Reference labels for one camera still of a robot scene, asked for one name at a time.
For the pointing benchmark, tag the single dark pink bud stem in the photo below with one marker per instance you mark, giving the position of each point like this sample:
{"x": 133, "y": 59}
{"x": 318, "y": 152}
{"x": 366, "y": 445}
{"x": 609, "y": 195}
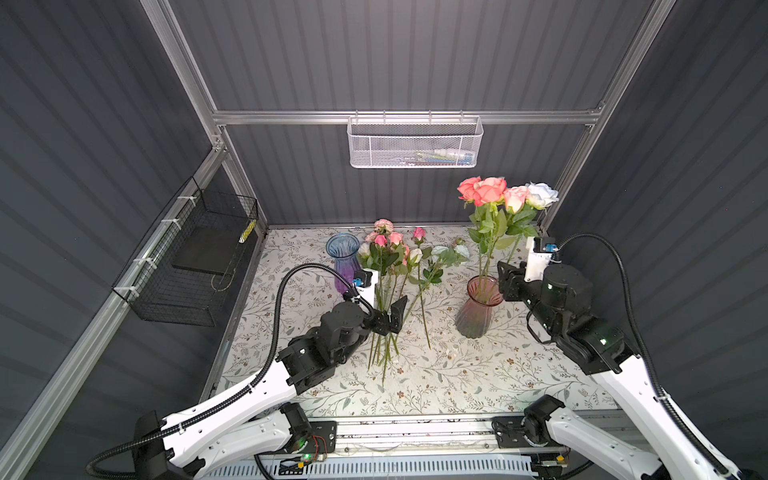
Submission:
{"x": 419, "y": 234}

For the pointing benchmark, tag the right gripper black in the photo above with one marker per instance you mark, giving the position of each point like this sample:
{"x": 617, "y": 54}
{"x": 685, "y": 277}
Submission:
{"x": 510, "y": 279}

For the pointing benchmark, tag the light pink rose stem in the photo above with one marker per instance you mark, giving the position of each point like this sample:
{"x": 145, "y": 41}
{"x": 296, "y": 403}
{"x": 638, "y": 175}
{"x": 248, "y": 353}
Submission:
{"x": 515, "y": 198}

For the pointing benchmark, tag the pink glass vase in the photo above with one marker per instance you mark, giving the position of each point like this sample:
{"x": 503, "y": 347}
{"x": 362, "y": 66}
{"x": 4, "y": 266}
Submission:
{"x": 475, "y": 316}

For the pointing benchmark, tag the white wire mesh basket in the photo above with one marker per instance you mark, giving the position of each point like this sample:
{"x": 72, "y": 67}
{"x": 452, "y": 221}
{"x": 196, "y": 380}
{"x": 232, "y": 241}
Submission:
{"x": 380, "y": 142}

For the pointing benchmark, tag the red pink rose stem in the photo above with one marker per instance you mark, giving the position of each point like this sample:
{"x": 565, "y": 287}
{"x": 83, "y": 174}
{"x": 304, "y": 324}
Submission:
{"x": 492, "y": 189}

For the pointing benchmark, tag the small pink spray roses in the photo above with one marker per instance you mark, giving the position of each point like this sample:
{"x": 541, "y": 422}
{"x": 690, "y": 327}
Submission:
{"x": 385, "y": 252}

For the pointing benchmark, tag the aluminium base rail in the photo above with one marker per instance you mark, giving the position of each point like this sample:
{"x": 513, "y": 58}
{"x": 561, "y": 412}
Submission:
{"x": 414, "y": 435}

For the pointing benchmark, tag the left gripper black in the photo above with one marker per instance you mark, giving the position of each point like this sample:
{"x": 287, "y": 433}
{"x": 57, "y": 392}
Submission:
{"x": 394, "y": 316}

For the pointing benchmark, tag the deep pink rose stem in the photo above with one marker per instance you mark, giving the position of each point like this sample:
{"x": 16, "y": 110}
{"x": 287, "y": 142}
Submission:
{"x": 472, "y": 197}

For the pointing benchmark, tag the black wire basket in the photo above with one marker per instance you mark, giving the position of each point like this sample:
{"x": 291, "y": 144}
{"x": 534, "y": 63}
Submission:
{"x": 190, "y": 270}

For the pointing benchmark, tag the yellow tube in basket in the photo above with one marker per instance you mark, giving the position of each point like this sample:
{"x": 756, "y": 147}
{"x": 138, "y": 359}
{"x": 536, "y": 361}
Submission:
{"x": 247, "y": 231}

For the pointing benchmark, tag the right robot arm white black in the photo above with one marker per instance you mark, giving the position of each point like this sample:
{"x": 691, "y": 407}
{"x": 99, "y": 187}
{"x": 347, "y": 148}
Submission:
{"x": 559, "y": 298}

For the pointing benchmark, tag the white spray rose stem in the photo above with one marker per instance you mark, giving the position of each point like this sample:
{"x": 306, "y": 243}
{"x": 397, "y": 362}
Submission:
{"x": 445, "y": 257}

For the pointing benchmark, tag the blue purple glass vase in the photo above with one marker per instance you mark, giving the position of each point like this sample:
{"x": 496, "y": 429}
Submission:
{"x": 343, "y": 249}

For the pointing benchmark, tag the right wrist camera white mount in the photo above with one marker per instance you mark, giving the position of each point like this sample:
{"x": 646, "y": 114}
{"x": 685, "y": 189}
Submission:
{"x": 540, "y": 251}

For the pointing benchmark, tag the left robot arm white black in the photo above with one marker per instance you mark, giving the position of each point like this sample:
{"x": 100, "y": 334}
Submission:
{"x": 299, "y": 367}

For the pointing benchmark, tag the floral patterned table mat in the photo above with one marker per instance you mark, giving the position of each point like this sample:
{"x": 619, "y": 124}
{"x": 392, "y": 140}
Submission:
{"x": 502, "y": 371}

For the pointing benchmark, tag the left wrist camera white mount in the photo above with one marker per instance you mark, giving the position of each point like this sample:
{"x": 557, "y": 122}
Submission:
{"x": 365, "y": 284}

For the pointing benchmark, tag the tubes in white basket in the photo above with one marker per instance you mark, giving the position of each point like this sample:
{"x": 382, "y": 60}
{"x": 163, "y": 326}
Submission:
{"x": 455, "y": 157}

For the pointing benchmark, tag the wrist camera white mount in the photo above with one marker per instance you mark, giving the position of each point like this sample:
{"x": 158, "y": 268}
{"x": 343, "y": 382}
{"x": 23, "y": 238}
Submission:
{"x": 365, "y": 284}
{"x": 540, "y": 251}

